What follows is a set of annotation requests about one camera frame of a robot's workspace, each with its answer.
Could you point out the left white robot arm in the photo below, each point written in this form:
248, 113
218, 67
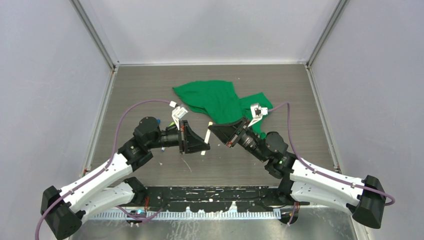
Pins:
109, 185

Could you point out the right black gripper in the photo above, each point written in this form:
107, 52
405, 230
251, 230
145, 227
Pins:
227, 133

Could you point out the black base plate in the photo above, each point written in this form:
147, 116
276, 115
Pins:
211, 199

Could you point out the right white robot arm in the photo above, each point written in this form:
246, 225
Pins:
303, 182

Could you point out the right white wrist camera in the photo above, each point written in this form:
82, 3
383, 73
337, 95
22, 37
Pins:
257, 112

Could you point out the white marker green tip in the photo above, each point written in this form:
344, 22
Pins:
206, 140

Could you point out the green cloth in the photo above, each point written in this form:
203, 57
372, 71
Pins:
219, 100

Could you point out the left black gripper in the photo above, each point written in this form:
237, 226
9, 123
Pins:
191, 142

